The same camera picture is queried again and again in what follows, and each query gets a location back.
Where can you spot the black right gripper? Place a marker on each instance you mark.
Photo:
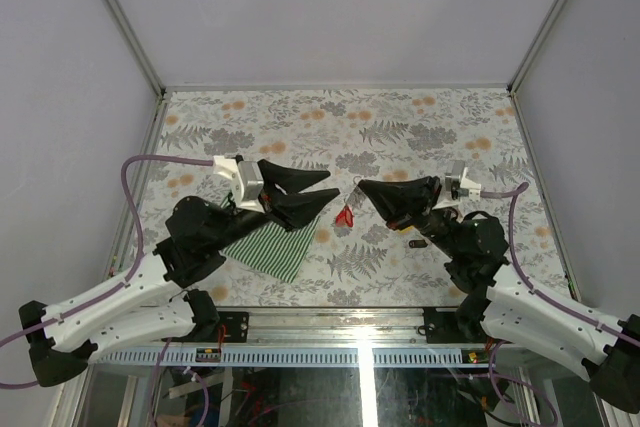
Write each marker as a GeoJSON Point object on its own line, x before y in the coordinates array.
{"type": "Point", "coordinates": [404, 203]}

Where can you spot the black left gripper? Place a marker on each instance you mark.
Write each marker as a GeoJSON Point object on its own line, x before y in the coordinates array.
{"type": "Point", "coordinates": [292, 209]}

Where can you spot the red keyring fob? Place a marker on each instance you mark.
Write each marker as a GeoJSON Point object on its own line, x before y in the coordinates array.
{"type": "Point", "coordinates": [345, 217]}

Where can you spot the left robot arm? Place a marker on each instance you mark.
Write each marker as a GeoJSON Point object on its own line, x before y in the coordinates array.
{"type": "Point", "coordinates": [157, 298]}

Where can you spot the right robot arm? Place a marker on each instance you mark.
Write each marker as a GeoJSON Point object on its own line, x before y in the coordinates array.
{"type": "Point", "coordinates": [503, 302]}

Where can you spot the green striped cloth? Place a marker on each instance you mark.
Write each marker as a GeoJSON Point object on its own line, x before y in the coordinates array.
{"type": "Point", "coordinates": [274, 251]}

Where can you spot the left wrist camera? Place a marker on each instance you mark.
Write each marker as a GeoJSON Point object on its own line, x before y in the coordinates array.
{"type": "Point", "coordinates": [247, 182]}

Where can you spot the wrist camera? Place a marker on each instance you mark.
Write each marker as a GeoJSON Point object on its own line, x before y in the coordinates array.
{"type": "Point", "coordinates": [458, 185]}
{"type": "Point", "coordinates": [247, 182]}

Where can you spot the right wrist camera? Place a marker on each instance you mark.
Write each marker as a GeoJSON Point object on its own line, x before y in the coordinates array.
{"type": "Point", "coordinates": [458, 185]}

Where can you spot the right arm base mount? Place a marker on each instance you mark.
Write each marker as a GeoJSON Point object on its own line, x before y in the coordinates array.
{"type": "Point", "coordinates": [440, 326]}

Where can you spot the aluminium front rail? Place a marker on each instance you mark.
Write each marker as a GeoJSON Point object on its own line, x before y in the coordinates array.
{"type": "Point", "coordinates": [325, 322]}

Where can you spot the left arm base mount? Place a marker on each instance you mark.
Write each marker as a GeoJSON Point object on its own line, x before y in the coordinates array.
{"type": "Point", "coordinates": [233, 327]}

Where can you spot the slotted cable duct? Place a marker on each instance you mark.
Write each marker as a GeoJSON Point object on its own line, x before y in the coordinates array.
{"type": "Point", "coordinates": [309, 357]}

